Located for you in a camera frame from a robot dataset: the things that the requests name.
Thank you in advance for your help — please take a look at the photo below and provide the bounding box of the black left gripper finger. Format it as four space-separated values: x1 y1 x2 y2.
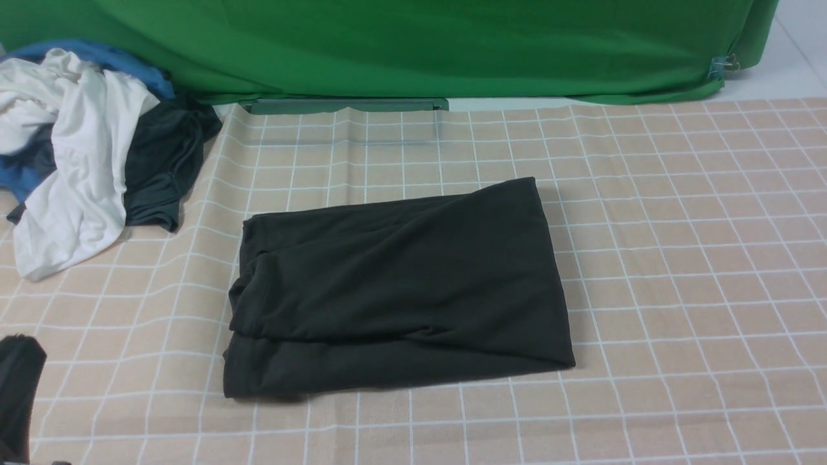
1 335 47 464

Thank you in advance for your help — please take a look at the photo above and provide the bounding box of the dark gray long-sleeve shirt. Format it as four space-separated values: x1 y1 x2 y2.
222 177 576 400

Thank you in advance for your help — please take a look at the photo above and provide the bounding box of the white crumpled shirt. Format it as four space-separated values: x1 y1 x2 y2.
2 49 159 282

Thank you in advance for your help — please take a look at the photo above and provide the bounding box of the blue crumpled garment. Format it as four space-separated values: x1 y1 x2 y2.
2 39 175 202

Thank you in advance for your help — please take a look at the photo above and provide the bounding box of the dark teal crumpled garment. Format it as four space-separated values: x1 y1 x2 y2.
1 97 222 233

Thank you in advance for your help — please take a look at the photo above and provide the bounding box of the beige checkered tablecloth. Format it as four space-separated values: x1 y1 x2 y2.
1 98 826 464

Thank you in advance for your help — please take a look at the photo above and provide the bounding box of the green backdrop cloth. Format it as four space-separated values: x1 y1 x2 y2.
1 1 778 104

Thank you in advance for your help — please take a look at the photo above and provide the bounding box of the metal binder clip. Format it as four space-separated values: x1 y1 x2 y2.
707 54 742 80

